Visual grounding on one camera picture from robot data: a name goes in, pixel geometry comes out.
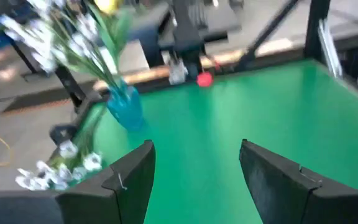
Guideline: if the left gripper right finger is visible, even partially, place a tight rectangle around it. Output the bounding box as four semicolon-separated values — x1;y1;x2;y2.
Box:
239;138;358;224

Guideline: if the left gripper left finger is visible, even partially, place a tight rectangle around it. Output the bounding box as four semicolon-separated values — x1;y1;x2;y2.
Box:
56;139;157;224

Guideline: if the red artificial tulip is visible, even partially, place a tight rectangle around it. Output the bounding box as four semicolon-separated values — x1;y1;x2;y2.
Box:
196;72;214;88

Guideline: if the white artificial flower bunch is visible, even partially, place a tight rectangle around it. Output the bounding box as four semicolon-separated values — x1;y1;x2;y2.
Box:
0;0;121;94
14;105;105;192

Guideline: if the yellow artificial tulip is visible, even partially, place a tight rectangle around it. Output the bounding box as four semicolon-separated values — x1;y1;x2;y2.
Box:
87;0;135;85

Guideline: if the blue textured glass vase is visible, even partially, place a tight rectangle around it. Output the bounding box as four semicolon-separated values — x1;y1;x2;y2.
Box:
106;79;145;132

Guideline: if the green table mat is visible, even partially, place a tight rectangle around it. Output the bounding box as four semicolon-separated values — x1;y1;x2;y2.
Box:
73;58;358;224

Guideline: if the black stand pole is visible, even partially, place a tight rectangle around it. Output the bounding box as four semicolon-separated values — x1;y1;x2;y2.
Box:
53;63;88;110

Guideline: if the black floor mat striped edge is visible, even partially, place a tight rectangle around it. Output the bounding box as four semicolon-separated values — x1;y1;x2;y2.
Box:
0;88;85;115

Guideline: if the grey desk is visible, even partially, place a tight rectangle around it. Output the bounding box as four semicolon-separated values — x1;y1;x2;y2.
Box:
158;0;242;50
126;1;172;68

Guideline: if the silver aluminium bar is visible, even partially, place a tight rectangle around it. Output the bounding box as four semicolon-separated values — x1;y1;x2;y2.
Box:
318;17;344;78

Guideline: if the black diagonal frame brace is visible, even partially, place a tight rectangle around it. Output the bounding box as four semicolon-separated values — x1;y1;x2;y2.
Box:
236;0;301;71

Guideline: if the black table frame post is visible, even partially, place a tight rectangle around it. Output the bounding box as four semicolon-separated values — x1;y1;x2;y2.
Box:
303;0;332;62

